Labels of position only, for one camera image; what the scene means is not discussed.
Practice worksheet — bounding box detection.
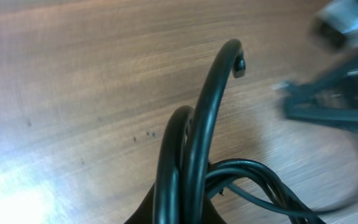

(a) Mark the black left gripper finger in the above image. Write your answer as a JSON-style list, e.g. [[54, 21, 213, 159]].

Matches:
[[124, 184, 226, 224]]

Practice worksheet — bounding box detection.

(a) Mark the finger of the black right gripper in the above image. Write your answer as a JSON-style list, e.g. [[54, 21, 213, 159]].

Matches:
[[282, 90, 358, 132], [275, 48, 358, 101]]

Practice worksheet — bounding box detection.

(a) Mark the thick black HDMI cable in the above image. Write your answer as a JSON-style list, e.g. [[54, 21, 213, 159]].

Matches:
[[152, 38, 247, 224]]

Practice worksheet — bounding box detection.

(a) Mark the thin black USB cable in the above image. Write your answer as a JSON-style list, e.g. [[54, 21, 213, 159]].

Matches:
[[203, 130, 358, 224]]

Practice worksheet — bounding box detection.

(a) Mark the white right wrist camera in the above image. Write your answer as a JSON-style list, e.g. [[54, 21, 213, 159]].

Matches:
[[310, 0, 358, 52]]

